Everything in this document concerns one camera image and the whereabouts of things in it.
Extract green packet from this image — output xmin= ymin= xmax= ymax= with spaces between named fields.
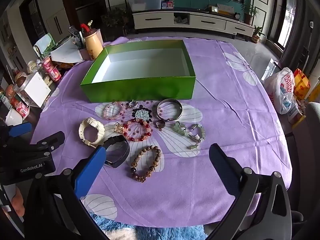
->
xmin=33 ymin=32 xmax=57 ymax=58

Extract tall green potted plant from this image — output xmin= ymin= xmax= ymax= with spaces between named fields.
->
xmin=241 ymin=1 xmax=260 ymax=26

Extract white plastic bag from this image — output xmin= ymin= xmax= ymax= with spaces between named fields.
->
xmin=264 ymin=67 xmax=297 ymax=115

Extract purple floral tablecloth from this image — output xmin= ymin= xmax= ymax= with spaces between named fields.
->
xmin=30 ymin=36 xmax=293 ymax=228

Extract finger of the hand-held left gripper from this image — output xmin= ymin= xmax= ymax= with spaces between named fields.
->
xmin=5 ymin=122 xmax=33 ymax=138
xmin=15 ymin=131 xmax=66 ymax=157

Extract white box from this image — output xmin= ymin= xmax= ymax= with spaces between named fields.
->
xmin=24 ymin=72 xmax=52 ymax=108

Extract white TV cabinet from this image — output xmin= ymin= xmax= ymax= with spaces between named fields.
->
xmin=132 ymin=8 xmax=255 ymax=42

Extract white wrist watch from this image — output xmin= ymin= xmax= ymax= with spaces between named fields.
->
xmin=79 ymin=117 xmax=105 ymax=148

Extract white bowl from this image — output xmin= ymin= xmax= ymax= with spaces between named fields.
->
xmin=5 ymin=108 xmax=24 ymax=127

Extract blue fluffy cloth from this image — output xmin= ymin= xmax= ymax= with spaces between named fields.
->
xmin=89 ymin=212 xmax=208 ymax=240

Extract green jade bracelet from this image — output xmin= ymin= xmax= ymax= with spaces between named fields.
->
xmin=173 ymin=121 xmax=206 ymax=151

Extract person's left hand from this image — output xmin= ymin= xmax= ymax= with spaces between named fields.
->
xmin=7 ymin=187 xmax=25 ymax=212

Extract silver bangle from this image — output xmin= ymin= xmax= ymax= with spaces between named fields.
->
xmin=156 ymin=98 xmax=183 ymax=121

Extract brown wooden bead bracelet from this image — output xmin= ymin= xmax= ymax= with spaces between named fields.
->
xmin=130 ymin=145 xmax=162 ymax=183

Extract grey remote control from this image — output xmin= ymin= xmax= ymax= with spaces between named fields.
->
xmin=69 ymin=26 xmax=81 ymax=39

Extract small green potted plant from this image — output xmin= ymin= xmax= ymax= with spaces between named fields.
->
xmin=251 ymin=25 xmax=267 ymax=44

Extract pink cans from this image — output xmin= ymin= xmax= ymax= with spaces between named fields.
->
xmin=41 ymin=57 xmax=62 ymax=82

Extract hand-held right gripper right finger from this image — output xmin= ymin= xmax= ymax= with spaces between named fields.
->
xmin=207 ymin=143 xmax=292 ymax=240

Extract beige bear-shaped bottle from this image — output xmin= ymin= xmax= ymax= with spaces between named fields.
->
xmin=84 ymin=29 xmax=103 ymax=60

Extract dark leafy potted plant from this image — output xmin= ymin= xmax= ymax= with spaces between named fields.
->
xmin=101 ymin=7 xmax=130 ymax=36

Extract grey paper folder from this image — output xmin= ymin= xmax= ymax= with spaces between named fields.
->
xmin=50 ymin=40 xmax=84 ymax=63

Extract black wrist watch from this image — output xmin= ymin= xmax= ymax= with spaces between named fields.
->
xmin=103 ymin=135 xmax=131 ymax=168

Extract yellow bag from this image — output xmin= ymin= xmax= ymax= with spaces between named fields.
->
xmin=292 ymin=68 xmax=312 ymax=101

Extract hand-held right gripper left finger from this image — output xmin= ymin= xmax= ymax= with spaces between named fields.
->
xmin=24 ymin=145 xmax=107 ymax=240

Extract pink bead bracelet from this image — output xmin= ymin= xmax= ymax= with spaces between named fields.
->
xmin=103 ymin=101 xmax=125 ymax=120

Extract green cardboard box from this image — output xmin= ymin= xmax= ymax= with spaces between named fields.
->
xmin=80 ymin=39 xmax=196 ymax=103

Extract clear plastic storage box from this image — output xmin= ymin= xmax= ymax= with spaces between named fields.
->
xmin=128 ymin=0 xmax=163 ymax=12

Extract red and peach bead bracelet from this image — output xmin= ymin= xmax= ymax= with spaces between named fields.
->
xmin=122 ymin=119 xmax=154 ymax=142

